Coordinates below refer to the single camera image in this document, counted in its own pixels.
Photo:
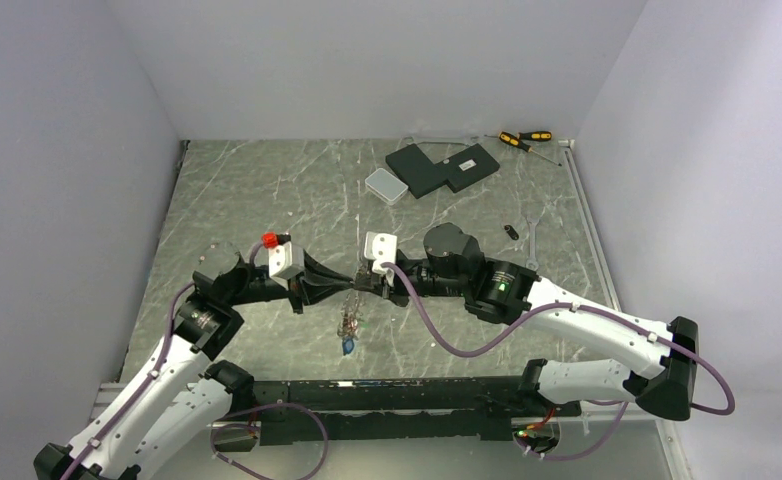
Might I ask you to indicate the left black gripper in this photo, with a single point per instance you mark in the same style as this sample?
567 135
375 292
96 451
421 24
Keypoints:
302 292

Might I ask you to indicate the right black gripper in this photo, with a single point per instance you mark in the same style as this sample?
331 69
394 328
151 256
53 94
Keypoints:
370 281

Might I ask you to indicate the silver disc keyring with keys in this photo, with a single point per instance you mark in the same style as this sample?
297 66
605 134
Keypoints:
348 328

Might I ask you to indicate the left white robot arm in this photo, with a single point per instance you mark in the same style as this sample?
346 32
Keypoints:
183 386

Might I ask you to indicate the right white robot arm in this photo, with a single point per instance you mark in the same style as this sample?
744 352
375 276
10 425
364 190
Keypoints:
648 362

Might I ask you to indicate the silver wrench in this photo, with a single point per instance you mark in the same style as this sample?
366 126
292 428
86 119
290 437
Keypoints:
532 261

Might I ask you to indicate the yellow black screwdriver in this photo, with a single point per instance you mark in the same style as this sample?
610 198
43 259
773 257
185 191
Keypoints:
529 147
534 136

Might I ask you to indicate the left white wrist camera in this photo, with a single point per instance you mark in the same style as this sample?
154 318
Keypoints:
285 258

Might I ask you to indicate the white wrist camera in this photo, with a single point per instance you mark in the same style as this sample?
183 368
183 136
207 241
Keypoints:
285 258
380 248

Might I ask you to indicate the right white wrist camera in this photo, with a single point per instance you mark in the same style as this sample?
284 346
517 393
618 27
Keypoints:
380 248

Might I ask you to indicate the white network switch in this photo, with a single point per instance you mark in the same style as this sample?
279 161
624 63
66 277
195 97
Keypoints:
386 186

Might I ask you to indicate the black network switch large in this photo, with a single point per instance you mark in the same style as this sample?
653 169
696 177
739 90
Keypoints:
418 172

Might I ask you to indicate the black network switch small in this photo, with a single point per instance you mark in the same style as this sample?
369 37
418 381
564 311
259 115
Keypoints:
468 167

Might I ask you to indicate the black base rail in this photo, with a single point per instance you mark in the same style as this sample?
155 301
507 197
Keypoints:
488 408

